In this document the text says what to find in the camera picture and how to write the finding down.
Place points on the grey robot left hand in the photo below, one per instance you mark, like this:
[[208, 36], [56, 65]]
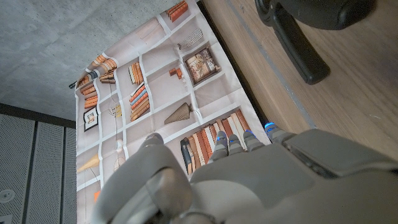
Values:
[[264, 186]]

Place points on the black spring clamp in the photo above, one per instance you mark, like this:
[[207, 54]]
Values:
[[297, 46]]

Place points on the printed bookshelf backdrop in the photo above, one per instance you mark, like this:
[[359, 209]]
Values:
[[161, 87]]

